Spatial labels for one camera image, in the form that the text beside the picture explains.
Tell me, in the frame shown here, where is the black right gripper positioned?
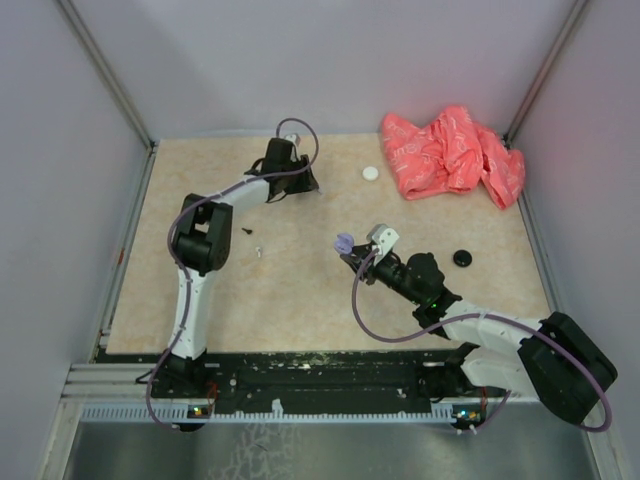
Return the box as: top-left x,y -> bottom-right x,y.
342,242 -> 424,305

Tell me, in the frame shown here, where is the purple charging case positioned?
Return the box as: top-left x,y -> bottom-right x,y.
334,233 -> 355,255

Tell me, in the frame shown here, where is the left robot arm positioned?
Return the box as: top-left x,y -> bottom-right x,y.
149,134 -> 318,398

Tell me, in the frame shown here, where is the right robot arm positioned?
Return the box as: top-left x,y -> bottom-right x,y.
336,243 -> 618,433

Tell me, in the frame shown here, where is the black round charging case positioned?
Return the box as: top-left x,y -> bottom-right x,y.
452,249 -> 473,268

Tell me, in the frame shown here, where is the white round charging case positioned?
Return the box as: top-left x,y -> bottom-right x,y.
362,166 -> 379,182

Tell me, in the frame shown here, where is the pink plastic bag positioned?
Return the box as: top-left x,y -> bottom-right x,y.
381,105 -> 526,210

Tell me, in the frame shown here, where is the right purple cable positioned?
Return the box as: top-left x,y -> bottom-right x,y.
352,249 -> 614,432

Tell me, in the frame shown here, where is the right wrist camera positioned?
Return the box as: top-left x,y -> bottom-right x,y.
367,223 -> 399,258

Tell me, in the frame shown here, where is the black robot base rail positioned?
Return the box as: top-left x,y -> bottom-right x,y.
149,342 -> 506,416

